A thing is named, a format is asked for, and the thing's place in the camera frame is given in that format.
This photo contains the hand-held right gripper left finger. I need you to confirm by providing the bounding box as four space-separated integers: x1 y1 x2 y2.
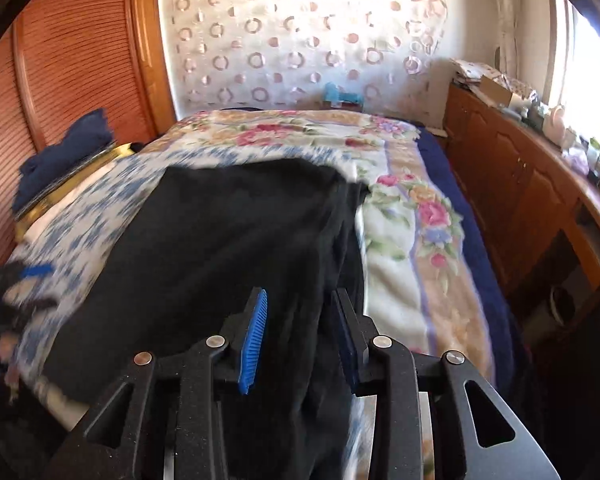
50 287 269 480

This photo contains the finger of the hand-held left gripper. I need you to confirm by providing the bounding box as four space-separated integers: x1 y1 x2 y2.
7 299 60 323
0 262 56 292

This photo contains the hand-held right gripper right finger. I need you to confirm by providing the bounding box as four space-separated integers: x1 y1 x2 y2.
331 288 562 480

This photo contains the black printed t-shirt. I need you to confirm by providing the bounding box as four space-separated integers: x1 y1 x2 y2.
41 156 372 480

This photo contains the pile of dark blue clothes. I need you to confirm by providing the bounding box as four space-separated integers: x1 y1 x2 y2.
11 107 120 217

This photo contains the floral blanket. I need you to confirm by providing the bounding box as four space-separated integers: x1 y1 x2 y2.
4 108 497 480

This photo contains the gold framed board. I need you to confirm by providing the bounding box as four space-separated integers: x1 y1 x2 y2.
14 142 137 237

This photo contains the dark blue bedsheet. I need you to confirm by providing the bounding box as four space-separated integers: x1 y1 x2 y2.
414 121 533 401

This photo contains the wooden louvred wardrobe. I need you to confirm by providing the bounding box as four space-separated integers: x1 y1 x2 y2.
0 0 177 266

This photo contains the grey pipe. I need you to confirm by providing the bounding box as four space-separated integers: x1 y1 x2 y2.
549 284 581 332

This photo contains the wooden sideboard cabinet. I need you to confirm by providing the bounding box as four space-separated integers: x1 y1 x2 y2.
442 81 600 313

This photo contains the light blue toy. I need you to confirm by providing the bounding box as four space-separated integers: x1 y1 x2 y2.
322 81 364 109

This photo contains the white teapot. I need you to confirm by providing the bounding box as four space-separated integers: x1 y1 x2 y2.
543 104 571 143

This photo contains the patterned wrapping paper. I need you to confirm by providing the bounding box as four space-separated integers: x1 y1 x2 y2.
500 71 540 107

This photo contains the white curtain with circles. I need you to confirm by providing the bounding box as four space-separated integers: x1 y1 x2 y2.
156 0 503 126

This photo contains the white lace window curtain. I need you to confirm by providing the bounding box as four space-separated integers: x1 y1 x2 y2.
487 0 528 70

